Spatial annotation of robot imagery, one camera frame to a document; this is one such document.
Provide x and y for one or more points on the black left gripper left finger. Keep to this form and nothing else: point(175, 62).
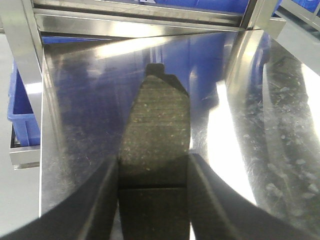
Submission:
point(87, 214)

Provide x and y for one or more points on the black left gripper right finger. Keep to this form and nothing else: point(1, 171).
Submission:
point(217, 212)

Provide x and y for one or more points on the grey brake pad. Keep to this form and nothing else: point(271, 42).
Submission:
point(153, 160)

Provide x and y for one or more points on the low blue bin left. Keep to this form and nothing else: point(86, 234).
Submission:
point(20, 112)

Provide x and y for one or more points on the right blue plastic bin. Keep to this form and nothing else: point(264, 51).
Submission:
point(232, 6)

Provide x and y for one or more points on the stainless steel rack frame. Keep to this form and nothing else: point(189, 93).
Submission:
point(26, 22)

